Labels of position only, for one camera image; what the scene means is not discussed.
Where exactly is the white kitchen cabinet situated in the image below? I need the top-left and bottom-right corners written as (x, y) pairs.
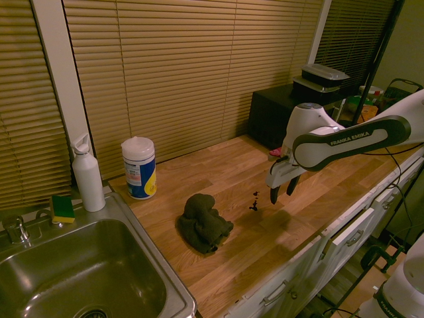
top-left (227, 155), bottom-right (424, 318)

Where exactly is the dark towel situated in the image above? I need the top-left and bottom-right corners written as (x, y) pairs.
top-left (175, 193), bottom-right (235, 255)

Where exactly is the black and steel microwave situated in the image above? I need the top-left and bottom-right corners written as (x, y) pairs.
top-left (248, 83), bottom-right (346, 152)

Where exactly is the chrome sink faucet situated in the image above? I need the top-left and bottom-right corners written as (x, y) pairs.
top-left (2, 214), bottom-right (33, 246)

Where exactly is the disinfecting wipes canister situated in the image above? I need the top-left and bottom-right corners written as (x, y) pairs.
top-left (120, 135), bottom-right (158, 201)

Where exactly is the metal drawer pull handle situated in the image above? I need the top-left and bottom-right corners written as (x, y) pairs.
top-left (345, 229), bottom-right (364, 246)

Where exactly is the black lidded food container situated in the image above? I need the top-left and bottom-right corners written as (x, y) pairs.
top-left (300, 63), bottom-right (351, 88)
top-left (291, 76), bottom-right (342, 99)

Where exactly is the white window frame post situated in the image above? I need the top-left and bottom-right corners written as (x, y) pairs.
top-left (29, 0), bottom-right (97, 160)
top-left (307, 0), bottom-right (333, 66)

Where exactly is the white metal water bottle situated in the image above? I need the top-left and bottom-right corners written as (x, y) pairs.
top-left (70, 132), bottom-right (107, 213)

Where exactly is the black camera stand pole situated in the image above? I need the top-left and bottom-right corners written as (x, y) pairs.
top-left (350, 0), bottom-right (407, 125)

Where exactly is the wide tan window blind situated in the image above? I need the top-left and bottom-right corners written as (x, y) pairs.
top-left (62, 0), bottom-right (325, 180)

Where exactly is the stainless steel sink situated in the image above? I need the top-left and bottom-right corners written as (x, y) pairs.
top-left (0, 191), bottom-right (198, 318)

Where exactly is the black clamp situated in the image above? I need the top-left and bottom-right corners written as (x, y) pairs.
top-left (360, 244), bottom-right (407, 275)

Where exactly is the narrow tan window blind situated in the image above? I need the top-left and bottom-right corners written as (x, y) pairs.
top-left (0, 0), bottom-right (73, 212)

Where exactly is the dark window blind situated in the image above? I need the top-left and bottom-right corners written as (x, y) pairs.
top-left (312, 0), bottom-right (397, 94)

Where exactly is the black wire basket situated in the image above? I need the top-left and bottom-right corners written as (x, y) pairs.
top-left (385, 78), bottom-right (424, 102)

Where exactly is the white plastic bucket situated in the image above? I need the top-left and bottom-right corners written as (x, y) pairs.
top-left (358, 85), bottom-right (386, 101)

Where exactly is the metal cabinet pull handle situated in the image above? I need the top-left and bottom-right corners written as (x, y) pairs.
top-left (262, 279), bottom-right (288, 306)

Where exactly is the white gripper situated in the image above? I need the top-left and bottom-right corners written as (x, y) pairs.
top-left (264, 157), bottom-right (304, 205)

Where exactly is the white open drawer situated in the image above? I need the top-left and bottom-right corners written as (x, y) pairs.
top-left (330, 206), bottom-right (376, 246)

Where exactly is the black cable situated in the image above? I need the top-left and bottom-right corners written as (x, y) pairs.
top-left (383, 146), bottom-right (424, 253)

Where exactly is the dark liquid spill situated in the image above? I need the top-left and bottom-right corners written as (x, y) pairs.
top-left (248, 190), bottom-right (261, 213)

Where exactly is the green and yellow sponge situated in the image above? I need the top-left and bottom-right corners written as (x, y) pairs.
top-left (50, 194), bottom-right (76, 225)

